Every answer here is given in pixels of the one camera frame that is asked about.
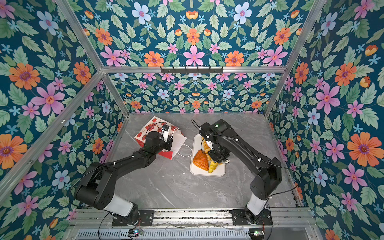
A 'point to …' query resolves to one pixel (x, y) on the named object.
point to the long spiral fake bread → (207, 148)
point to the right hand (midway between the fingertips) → (220, 159)
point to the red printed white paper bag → (153, 124)
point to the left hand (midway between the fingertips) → (173, 132)
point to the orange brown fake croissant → (200, 160)
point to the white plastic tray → (196, 145)
